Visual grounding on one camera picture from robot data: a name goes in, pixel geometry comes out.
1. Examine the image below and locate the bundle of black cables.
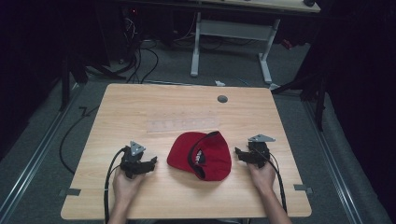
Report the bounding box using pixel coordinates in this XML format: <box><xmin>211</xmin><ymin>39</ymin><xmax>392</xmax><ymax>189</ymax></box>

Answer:
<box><xmin>118</xmin><ymin>12</ymin><xmax>161</xmax><ymax>85</ymax></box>

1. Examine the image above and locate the white-framed desk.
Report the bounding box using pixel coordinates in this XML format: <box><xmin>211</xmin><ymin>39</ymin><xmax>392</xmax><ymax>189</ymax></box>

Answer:
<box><xmin>189</xmin><ymin>0</ymin><xmax>322</xmax><ymax>86</ymax></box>

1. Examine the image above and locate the metal floor rail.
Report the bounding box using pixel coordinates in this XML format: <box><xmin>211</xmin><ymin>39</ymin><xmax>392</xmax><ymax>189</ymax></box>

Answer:
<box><xmin>0</xmin><ymin>81</ymin><xmax>84</xmax><ymax>222</ymax></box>
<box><xmin>302</xmin><ymin>98</ymin><xmax>365</xmax><ymax>224</ymax></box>

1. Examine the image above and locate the grey tape strip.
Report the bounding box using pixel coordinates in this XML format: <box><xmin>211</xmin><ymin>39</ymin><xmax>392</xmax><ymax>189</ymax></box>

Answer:
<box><xmin>58</xmin><ymin>188</ymin><xmax>82</xmax><ymax>198</ymax></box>
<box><xmin>292</xmin><ymin>183</ymin><xmax>314</xmax><ymax>195</ymax></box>

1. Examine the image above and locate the red baseball cap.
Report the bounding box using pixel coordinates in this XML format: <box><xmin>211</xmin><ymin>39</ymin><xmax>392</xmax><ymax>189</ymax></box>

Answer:
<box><xmin>166</xmin><ymin>130</ymin><xmax>233</xmax><ymax>183</ymax></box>

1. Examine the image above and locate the person's left hand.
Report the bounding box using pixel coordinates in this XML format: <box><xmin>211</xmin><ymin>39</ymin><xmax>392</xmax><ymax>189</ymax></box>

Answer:
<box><xmin>112</xmin><ymin>168</ymin><xmax>148</xmax><ymax>203</ymax></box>

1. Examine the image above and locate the black stand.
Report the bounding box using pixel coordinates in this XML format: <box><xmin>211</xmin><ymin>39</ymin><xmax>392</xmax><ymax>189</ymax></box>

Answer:
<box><xmin>58</xmin><ymin>52</ymin><xmax>90</xmax><ymax>113</ymax></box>
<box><xmin>270</xmin><ymin>46</ymin><xmax>330</xmax><ymax>133</ymax></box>

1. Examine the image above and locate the person's right hand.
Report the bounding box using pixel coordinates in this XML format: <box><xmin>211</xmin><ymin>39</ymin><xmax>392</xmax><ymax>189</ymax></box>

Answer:
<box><xmin>247</xmin><ymin>158</ymin><xmax>277</xmax><ymax>196</ymax></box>

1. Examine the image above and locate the right hand-held gripper cable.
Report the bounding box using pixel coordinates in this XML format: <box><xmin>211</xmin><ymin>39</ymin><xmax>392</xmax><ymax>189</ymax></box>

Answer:
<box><xmin>250</xmin><ymin>145</ymin><xmax>289</xmax><ymax>215</ymax></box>

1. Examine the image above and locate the hand-held gripper cable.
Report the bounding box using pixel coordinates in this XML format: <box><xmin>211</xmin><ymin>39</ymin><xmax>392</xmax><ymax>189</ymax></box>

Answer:
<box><xmin>250</xmin><ymin>145</ymin><xmax>289</xmax><ymax>215</ymax></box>
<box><xmin>103</xmin><ymin>147</ymin><xmax>127</xmax><ymax>224</ymax></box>

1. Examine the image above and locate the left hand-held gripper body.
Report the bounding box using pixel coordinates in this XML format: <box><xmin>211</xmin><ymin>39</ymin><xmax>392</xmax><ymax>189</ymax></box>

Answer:
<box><xmin>120</xmin><ymin>140</ymin><xmax>149</xmax><ymax>180</ymax></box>

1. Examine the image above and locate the black floor cable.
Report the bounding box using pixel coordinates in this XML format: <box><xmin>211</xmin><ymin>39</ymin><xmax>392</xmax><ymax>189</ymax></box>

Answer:
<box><xmin>58</xmin><ymin>105</ymin><xmax>101</xmax><ymax>175</ymax></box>

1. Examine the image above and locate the clear plastic ruler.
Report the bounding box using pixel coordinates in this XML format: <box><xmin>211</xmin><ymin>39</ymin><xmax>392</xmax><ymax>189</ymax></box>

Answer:
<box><xmin>146</xmin><ymin>117</ymin><xmax>219</xmax><ymax>134</ymax></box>

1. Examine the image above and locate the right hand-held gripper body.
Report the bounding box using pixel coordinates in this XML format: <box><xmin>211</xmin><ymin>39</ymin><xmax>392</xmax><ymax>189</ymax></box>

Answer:
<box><xmin>247</xmin><ymin>133</ymin><xmax>276</xmax><ymax>169</ymax></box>

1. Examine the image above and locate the left hand-held gripper cable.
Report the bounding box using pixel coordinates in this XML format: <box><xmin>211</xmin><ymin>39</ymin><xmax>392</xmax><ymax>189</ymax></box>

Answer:
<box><xmin>103</xmin><ymin>147</ymin><xmax>127</xmax><ymax>224</ymax></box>

